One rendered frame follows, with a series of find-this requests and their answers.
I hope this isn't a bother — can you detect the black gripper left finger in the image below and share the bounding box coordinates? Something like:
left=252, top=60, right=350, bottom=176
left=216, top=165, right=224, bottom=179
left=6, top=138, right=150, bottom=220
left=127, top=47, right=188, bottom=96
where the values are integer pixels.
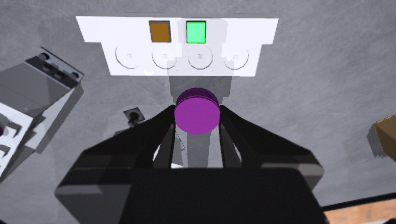
left=70, top=105, right=176, bottom=169

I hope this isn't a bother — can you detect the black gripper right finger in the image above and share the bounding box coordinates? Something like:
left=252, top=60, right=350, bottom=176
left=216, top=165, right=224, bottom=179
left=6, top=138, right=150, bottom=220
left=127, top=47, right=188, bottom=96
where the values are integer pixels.
left=219, top=105, right=324, bottom=190

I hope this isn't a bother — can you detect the white button housing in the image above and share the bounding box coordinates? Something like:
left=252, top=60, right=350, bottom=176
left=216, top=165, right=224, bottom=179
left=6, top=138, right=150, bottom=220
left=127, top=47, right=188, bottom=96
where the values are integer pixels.
left=114, top=107, right=184, bottom=168

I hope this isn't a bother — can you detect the white tray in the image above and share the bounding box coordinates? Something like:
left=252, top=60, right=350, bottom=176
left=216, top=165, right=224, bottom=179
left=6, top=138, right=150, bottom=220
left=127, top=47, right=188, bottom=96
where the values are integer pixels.
left=76, top=12, right=276, bottom=76

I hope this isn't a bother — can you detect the brown cardboard box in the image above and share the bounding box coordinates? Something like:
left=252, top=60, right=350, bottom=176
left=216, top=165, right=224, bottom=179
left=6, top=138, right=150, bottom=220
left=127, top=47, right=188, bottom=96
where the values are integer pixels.
left=373, top=114, right=396, bottom=162

